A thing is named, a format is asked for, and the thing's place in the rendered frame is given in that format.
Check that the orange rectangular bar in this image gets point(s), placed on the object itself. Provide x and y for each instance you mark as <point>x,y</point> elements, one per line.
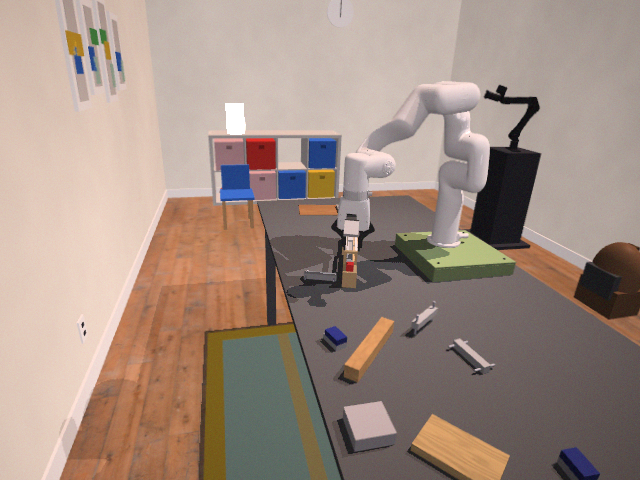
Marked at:
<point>364,355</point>

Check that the brown wooden clipboard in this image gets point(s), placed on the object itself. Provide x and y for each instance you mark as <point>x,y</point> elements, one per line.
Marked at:
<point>318,209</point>

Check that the flat wooden board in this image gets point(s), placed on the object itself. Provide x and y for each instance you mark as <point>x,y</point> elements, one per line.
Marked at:
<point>458,453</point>

